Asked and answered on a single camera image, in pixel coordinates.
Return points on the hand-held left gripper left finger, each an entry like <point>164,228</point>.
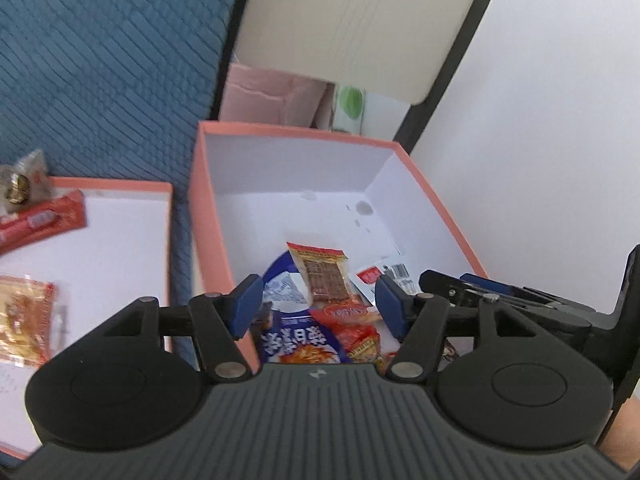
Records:
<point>247,305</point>

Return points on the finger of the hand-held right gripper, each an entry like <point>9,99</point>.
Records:
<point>492,282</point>
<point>445,282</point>

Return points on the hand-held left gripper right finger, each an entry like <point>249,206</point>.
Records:
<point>392,305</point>

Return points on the white barcode snack packet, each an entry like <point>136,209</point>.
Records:
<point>372,276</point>

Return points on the orange cardboard box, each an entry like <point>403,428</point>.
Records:
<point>300,170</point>

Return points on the orange box lid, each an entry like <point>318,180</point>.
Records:
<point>115,240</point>

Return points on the person's right forearm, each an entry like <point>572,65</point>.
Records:
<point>625,435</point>

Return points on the blue white snack packet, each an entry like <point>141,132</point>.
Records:
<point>285,285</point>

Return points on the brown orange-edged snack packet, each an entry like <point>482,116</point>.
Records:
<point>322,275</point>

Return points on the green spotted white bag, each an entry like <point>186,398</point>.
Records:
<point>350,105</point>

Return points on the pink bag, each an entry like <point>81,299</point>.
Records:
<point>265,95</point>

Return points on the long red snack packet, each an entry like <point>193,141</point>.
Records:
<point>45,220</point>

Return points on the orange yellow snack packet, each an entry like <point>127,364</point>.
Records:
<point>22,320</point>

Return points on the clear wrapped candy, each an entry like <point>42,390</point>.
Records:
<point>25,182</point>

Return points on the black framed cream chair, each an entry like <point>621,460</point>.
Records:
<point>360,20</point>

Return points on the blue quilted blanket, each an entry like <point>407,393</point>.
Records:
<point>115,60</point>

